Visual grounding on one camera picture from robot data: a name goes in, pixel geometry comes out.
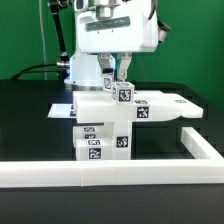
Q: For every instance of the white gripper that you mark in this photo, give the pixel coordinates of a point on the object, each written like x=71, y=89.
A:
x=113, y=26

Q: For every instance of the white chair back frame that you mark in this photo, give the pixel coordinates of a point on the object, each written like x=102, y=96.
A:
x=148, y=106

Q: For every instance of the white U-shaped fence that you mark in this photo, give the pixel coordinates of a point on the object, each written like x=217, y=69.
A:
x=206, y=166

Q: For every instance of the white chair seat part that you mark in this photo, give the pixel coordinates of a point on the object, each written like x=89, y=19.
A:
x=121, y=134

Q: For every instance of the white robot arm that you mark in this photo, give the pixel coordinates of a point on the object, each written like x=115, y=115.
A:
x=85, y=70

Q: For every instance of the small tagged cube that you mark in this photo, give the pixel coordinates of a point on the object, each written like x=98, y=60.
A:
x=123, y=92
x=108, y=80

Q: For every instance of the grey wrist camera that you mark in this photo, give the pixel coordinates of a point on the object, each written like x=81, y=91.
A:
x=80, y=5

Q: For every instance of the white marker base plate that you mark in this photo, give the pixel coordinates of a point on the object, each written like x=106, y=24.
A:
x=62, y=111

